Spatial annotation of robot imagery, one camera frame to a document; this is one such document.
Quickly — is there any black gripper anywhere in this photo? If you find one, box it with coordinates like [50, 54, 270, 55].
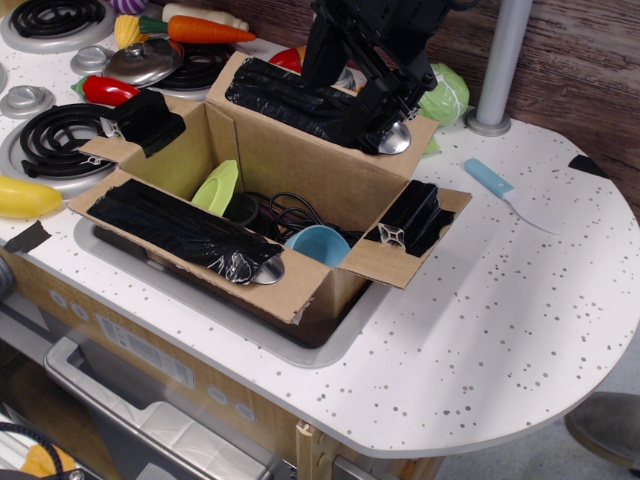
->
[301, 1, 453, 150]

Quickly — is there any light blue bowl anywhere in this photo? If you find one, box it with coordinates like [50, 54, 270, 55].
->
[285, 225, 351, 268]

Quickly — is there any red orange toy pepper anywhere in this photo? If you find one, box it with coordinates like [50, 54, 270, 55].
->
[269, 46, 306, 74]

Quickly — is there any green toy cabbage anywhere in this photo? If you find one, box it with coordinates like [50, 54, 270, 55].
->
[418, 63, 470, 126]

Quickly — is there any open cardboard box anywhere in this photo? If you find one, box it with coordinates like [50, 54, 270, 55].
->
[67, 50, 473, 326]

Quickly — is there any grey support pole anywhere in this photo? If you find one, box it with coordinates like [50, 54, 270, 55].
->
[465, 0, 533, 137]

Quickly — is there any black middle stove coil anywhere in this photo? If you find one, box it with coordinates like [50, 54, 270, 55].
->
[151, 44, 235, 101]

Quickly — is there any black stove coil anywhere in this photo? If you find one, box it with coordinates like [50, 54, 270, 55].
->
[151, 44, 235, 101]
[1, 103, 115, 200]
[1, 0, 116, 54]

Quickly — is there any light green plastic dish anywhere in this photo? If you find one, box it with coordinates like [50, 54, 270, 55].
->
[191, 160, 239, 216]

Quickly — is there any orange toy carrot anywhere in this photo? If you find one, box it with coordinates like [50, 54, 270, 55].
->
[139, 15, 256, 44]

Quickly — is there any cream toy bottle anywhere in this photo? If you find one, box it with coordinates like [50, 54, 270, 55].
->
[162, 3, 249, 31]

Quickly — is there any silver pot lid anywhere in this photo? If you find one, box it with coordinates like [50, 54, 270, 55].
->
[102, 38, 184, 87]

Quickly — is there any yellow toy corn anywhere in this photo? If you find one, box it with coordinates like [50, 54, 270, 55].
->
[114, 15, 149, 49]

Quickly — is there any purple striped toy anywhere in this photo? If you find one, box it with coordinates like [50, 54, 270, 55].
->
[108, 0, 149, 15]

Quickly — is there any red toy chili pepper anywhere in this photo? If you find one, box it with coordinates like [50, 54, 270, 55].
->
[71, 75, 140, 107]

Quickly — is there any grey stove knob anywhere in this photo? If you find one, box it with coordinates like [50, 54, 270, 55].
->
[70, 45, 114, 76]
[1, 85, 55, 119]

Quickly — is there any black front stove coil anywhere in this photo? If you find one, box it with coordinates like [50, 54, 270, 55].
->
[1, 103, 115, 200]

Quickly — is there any black rear stove coil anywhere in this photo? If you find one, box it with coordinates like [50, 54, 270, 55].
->
[1, 0, 116, 54]

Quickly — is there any yellow toy banana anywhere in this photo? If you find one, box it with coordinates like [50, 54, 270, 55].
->
[1, 175, 63, 219]

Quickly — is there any black tape piece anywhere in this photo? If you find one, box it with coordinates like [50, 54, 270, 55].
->
[5, 221, 51, 254]

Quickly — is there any grey faucet post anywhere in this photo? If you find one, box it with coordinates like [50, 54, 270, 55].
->
[334, 67, 356, 91]

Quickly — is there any black coiled cable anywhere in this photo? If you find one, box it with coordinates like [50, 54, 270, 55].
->
[234, 192, 366, 251]

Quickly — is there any blue handled toy knife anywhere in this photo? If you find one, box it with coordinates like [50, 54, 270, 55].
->
[464, 158, 561, 235]

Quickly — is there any grey oven door handle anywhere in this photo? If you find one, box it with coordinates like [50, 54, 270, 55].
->
[44, 337, 288, 479]

